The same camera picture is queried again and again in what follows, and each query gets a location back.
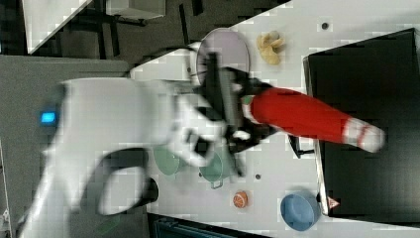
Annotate black toaster oven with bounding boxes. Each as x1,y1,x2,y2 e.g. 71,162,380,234
303,28,420,227

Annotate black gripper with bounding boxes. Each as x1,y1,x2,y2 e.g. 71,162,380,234
198,53,274,154

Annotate toy orange slice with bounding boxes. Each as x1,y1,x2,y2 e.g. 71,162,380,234
233,191,248,208

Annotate yellow toy banana bunch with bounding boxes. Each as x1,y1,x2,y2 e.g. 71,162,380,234
257,31,283,65

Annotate round purple plate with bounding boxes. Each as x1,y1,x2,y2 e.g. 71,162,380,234
196,28,250,82

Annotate red ketchup bottle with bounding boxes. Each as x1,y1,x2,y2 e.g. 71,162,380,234
244,87,385,153

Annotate blue bowl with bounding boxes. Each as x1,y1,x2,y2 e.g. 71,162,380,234
279,190,321,232

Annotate green cup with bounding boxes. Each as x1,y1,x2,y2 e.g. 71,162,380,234
199,148,244,189

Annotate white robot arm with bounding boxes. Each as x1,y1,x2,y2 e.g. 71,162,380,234
19,53,272,238

